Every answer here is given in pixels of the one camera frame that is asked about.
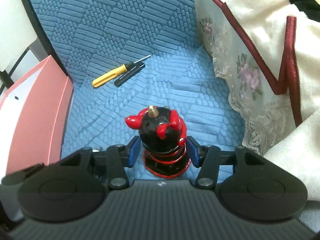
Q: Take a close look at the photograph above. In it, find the black lighter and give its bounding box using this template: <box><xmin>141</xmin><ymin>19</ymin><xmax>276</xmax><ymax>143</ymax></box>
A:
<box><xmin>114</xmin><ymin>62</ymin><xmax>145</xmax><ymax>87</ymax></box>

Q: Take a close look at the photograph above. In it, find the red black devil figurine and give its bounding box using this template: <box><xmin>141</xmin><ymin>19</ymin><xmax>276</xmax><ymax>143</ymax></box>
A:
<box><xmin>125</xmin><ymin>106</ymin><xmax>191</xmax><ymax>179</ymax></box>

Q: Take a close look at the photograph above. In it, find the blue textured chair cover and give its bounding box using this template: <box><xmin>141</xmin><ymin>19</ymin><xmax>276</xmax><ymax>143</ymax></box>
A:
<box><xmin>30</xmin><ymin>0</ymin><xmax>244</xmax><ymax>157</ymax></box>

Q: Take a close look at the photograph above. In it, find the cream red black blanket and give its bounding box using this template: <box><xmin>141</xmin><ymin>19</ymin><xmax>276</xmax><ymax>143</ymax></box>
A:
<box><xmin>212</xmin><ymin>0</ymin><xmax>319</xmax><ymax>200</ymax></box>

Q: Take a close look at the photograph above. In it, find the yellow handled screwdriver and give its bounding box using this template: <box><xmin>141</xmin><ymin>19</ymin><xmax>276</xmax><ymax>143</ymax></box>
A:
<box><xmin>92</xmin><ymin>54</ymin><xmax>151</xmax><ymax>88</ymax></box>

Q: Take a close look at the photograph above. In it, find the floral lace cloth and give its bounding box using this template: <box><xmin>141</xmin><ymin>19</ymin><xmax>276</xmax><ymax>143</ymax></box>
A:
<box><xmin>195</xmin><ymin>0</ymin><xmax>296</xmax><ymax>155</ymax></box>

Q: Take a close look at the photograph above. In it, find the pink cardboard box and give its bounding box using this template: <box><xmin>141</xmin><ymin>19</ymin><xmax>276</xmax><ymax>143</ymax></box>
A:
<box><xmin>1</xmin><ymin>56</ymin><xmax>73</xmax><ymax>177</ymax></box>

